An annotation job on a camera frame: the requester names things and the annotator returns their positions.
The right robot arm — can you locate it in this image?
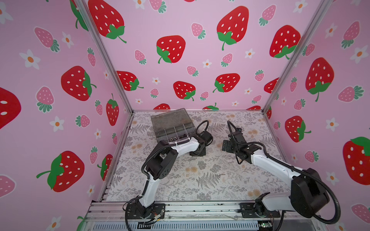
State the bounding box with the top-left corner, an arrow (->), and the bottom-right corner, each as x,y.
222,121 -> 341,224

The clear plastic organizer box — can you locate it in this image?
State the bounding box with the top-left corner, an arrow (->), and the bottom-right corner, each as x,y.
151,108 -> 197,143

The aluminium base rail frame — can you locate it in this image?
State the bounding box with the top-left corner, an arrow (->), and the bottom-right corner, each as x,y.
79,201 -> 326,231

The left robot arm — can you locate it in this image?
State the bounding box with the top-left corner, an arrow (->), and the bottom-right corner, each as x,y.
122,120 -> 214,220

